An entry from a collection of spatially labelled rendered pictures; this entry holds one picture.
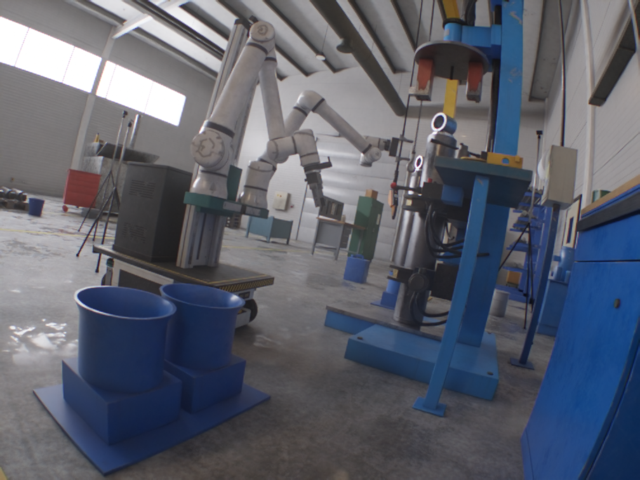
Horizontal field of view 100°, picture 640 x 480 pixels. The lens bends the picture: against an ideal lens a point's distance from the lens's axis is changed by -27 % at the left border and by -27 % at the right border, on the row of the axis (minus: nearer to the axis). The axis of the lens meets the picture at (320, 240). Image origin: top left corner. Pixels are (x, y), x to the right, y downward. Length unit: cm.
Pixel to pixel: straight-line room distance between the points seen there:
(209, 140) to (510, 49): 216
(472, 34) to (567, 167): 121
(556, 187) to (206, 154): 221
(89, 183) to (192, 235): 650
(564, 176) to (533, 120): 1154
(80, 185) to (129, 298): 722
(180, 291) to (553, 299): 389
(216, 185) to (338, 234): 676
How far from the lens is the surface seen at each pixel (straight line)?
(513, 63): 280
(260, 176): 218
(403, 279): 236
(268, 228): 1012
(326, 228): 853
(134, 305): 119
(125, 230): 217
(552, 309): 444
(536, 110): 1440
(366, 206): 982
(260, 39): 176
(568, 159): 277
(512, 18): 303
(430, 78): 284
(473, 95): 274
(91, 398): 106
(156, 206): 201
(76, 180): 834
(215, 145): 160
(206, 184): 176
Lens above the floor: 67
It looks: 2 degrees down
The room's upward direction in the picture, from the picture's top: 11 degrees clockwise
